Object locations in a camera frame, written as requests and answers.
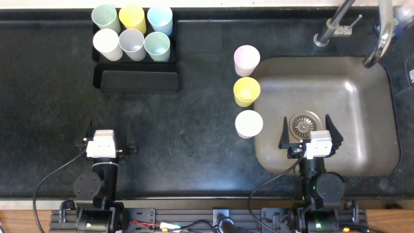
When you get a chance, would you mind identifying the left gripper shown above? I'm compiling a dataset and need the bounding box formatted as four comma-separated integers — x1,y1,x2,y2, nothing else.
73,120,138,162

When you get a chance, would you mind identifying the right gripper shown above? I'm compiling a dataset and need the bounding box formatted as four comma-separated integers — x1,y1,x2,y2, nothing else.
278,113,344,160

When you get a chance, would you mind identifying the white cup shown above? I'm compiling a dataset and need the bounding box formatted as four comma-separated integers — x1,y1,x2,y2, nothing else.
93,28,124,61
234,109,264,139

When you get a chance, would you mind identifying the yellow cup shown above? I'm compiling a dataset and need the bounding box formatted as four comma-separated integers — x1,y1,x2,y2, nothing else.
233,76,261,108
118,4,147,35

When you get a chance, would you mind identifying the pink cup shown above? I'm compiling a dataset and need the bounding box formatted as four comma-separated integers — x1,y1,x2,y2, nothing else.
234,45,261,78

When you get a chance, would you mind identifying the steel sink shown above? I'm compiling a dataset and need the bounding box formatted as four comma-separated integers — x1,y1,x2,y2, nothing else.
253,56,402,177

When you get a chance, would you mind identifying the black tray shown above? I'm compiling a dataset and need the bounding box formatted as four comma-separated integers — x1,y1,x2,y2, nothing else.
91,8,180,93

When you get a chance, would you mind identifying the grey cup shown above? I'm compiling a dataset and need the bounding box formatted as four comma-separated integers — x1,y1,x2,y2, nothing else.
118,28,147,61

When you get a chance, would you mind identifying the green cup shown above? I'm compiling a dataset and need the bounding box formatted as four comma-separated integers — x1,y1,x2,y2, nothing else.
144,31,171,63
91,4,122,34

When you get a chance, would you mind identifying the steel tap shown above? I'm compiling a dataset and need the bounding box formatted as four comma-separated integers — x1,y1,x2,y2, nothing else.
312,0,395,69

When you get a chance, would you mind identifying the blue cup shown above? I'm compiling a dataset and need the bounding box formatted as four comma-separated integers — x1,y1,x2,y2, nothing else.
147,5,173,36

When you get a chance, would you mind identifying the blue soap bottle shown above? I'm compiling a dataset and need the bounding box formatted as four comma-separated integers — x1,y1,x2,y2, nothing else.
376,3,414,39

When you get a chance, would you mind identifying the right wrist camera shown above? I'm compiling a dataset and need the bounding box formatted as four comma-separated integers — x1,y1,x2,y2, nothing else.
305,129,333,160

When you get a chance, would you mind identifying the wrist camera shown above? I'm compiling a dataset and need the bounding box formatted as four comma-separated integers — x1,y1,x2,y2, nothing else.
305,129,333,160
85,129,117,159

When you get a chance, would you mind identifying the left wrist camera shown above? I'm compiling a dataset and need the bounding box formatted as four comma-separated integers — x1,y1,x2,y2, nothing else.
85,129,117,159

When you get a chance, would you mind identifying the mounting rail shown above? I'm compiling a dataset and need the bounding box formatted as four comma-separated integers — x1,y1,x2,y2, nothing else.
50,200,369,233

